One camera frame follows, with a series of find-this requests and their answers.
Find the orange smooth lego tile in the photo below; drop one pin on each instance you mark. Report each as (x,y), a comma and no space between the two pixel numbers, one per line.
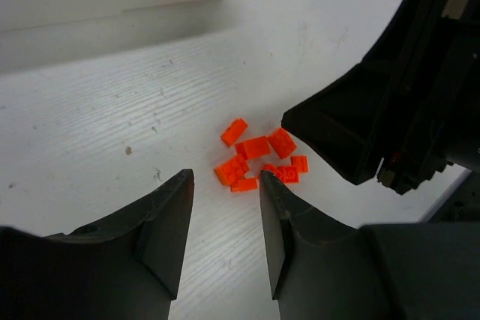
(253,148)

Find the orange lego small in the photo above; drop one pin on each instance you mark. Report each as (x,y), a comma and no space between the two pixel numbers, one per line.
(244,185)

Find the orange lego brick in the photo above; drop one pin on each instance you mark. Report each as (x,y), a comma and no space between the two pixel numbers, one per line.
(230,136)

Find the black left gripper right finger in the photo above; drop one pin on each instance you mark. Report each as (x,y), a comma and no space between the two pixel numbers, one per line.
(320,268)

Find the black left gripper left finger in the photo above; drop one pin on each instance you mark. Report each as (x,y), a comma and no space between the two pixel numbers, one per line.
(126,265)

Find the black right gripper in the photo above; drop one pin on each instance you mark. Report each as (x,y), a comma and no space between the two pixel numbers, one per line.
(433,122)

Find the white divided container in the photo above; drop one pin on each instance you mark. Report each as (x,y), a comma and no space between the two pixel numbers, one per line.
(32,48)

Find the orange lego plate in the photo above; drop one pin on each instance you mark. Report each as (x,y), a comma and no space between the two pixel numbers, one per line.
(282,143)

